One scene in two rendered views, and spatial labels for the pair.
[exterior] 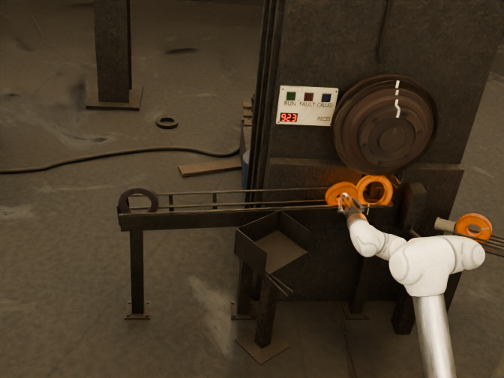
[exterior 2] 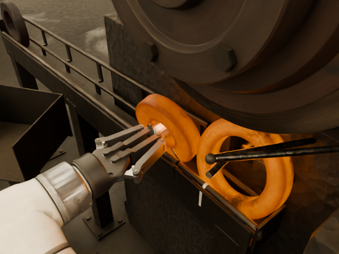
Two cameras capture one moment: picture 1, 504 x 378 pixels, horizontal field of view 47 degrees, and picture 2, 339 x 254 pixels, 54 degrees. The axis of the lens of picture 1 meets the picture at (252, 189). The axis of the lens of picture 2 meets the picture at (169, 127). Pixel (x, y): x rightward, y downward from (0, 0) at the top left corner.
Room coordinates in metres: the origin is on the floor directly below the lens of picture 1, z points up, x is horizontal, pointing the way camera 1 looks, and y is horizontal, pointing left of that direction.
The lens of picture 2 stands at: (2.08, -0.88, 1.18)
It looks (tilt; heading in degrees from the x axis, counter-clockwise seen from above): 39 degrees down; 59
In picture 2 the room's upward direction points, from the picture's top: straight up
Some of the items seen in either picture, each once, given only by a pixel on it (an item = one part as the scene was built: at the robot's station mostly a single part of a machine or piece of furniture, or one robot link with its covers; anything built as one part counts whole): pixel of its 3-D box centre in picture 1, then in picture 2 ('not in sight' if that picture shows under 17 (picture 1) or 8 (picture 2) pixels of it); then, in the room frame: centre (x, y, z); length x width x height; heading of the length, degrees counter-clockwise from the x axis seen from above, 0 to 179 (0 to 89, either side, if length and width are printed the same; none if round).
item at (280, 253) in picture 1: (265, 292); (30, 205); (2.06, -0.11, 0.36); 0.26 x 0.20 x 0.72; 133
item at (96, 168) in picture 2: (352, 214); (103, 168); (2.20, -0.47, 0.76); 0.09 x 0.08 x 0.07; 11
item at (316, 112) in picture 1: (307, 106); not in sight; (2.44, -0.21, 1.15); 0.26 x 0.02 x 0.18; 98
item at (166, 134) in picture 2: not in sight; (166, 138); (2.33, -0.46, 0.76); 0.05 x 0.03 x 0.01; 12
